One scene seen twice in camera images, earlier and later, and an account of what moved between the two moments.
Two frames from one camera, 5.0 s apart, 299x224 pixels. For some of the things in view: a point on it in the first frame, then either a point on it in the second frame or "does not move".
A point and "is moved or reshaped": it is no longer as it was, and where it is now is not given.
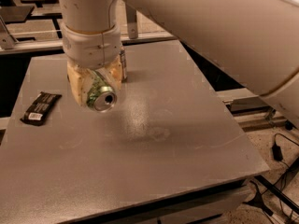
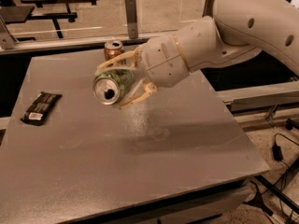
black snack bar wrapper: (43, 104) does not move
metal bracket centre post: (132, 21) does not move
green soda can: (100, 96) is moved or reshaped
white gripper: (90, 49) to (163, 61)
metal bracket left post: (7, 39) does not move
